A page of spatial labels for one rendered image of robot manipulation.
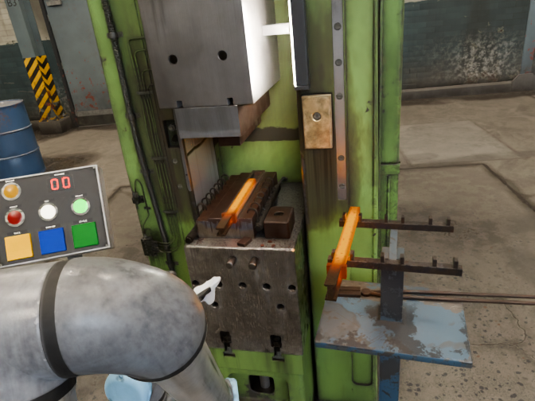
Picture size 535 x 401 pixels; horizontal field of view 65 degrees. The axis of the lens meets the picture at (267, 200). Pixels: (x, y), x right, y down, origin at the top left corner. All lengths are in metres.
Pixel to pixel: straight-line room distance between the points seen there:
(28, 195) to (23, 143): 4.31
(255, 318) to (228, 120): 0.70
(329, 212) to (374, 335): 0.46
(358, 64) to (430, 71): 6.17
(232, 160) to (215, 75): 0.66
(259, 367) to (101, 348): 1.31
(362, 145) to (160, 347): 1.07
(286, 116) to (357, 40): 0.53
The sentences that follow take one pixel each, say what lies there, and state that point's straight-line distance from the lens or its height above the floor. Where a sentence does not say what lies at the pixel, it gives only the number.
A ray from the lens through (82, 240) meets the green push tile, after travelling 1.49.
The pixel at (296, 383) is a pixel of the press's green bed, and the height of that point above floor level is 0.32.
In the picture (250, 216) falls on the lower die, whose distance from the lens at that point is 1.40.
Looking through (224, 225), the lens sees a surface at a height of 1.01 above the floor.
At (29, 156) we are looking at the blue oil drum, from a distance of 5.90.
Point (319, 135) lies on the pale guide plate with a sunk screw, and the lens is 1.37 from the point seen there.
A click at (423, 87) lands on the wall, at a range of 7.51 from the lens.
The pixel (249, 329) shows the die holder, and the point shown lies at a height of 0.57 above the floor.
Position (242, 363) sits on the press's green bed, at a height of 0.40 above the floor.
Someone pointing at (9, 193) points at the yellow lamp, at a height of 1.16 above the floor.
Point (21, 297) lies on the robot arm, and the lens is 0.45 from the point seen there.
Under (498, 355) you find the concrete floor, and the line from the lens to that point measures 2.42.
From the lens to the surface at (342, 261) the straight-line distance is 1.05.
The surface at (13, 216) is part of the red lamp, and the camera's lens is 1.56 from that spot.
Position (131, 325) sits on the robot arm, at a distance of 0.43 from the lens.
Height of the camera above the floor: 1.62
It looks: 24 degrees down
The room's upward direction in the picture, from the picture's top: 6 degrees counter-clockwise
